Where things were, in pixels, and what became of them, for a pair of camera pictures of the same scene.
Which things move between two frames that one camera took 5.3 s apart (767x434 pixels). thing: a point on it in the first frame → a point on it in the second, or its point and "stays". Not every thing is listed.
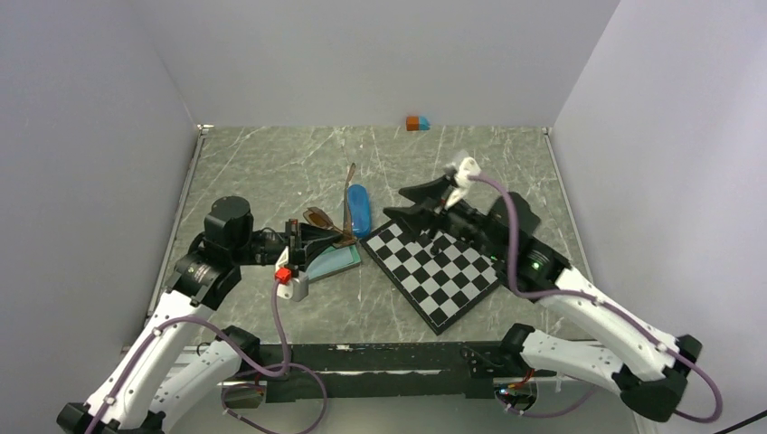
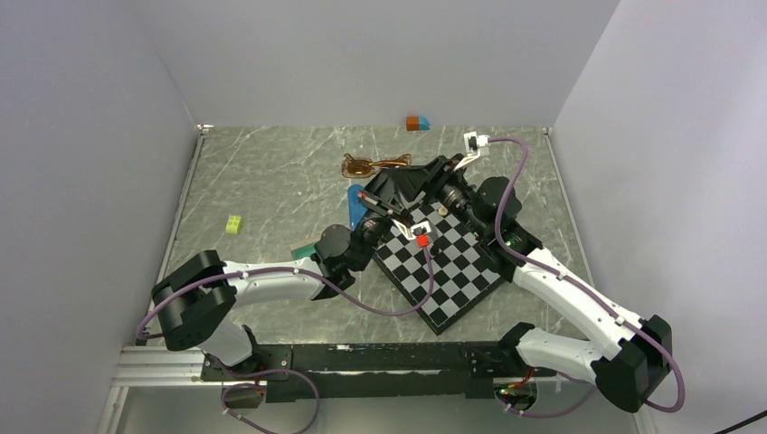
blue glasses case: [360, 211] stays
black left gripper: [302, 240] → [387, 209]
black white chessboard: [439, 287] stays
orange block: [412, 123] stays
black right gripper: [425, 214] → [413, 180]
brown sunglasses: [319, 219] → [363, 167]
